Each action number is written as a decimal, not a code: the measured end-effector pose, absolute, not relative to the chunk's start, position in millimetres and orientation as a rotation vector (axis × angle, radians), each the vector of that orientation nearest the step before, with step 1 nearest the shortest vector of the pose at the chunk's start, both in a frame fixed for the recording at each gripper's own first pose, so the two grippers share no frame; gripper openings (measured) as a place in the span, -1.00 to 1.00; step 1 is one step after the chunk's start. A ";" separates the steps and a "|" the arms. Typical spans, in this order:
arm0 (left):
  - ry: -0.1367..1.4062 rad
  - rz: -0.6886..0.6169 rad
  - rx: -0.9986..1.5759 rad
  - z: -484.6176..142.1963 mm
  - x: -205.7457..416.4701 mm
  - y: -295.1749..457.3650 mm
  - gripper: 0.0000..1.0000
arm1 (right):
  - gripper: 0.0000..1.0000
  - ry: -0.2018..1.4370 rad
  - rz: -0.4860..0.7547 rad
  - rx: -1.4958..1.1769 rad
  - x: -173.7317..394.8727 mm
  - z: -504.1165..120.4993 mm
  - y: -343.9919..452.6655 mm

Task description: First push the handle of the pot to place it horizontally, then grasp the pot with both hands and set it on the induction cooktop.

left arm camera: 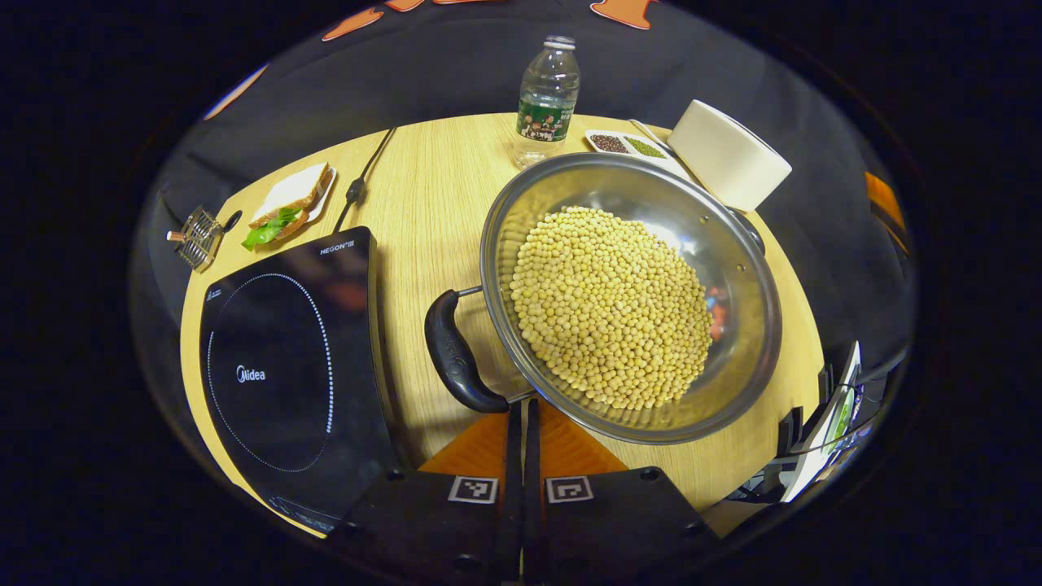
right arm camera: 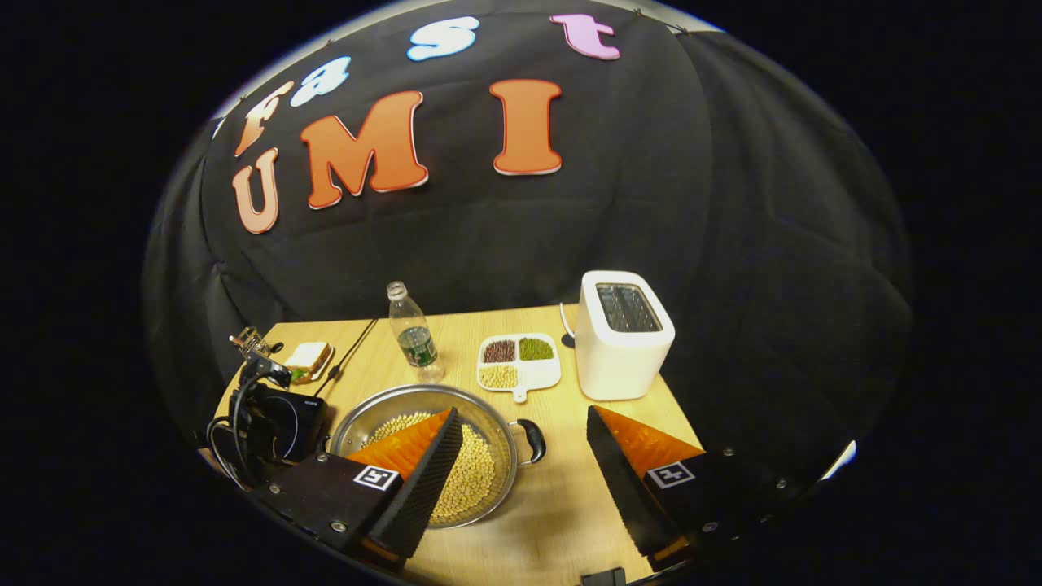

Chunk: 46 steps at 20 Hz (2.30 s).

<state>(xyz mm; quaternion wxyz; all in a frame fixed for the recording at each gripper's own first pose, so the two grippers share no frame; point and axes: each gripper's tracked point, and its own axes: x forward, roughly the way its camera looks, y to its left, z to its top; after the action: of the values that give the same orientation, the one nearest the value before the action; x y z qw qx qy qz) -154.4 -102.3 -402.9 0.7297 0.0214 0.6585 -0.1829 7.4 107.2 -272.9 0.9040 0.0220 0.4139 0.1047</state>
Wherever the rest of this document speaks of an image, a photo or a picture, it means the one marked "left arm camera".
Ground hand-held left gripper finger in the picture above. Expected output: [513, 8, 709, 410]
[326, 399, 523, 586]
[523, 397, 721, 586]

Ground pile of yellow soybeans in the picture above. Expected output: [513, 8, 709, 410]
[509, 205, 716, 410]

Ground stainless steel pot black handles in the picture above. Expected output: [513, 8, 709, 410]
[423, 152, 784, 446]

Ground black induction cooktop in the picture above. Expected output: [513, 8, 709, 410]
[199, 226, 400, 534]

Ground white rounded container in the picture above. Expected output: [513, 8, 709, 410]
[668, 99, 792, 212]

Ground black stand with white card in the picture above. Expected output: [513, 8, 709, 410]
[729, 340, 908, 505]

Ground white divided spice dish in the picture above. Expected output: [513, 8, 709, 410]
[584, 129, 689, 176]

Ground small white plate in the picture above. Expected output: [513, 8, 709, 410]
[305, 167, 337, 225]

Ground clear plastic water bottle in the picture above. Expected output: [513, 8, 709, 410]
[513, 34, 581, 169]

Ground sandwich with lettuce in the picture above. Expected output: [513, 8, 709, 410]
[242, 163, 333, 251]

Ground black power cable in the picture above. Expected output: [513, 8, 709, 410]
[332, 126, 397, 234]

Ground metal wire basket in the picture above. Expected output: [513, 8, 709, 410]
[167, 205, 225, 272]

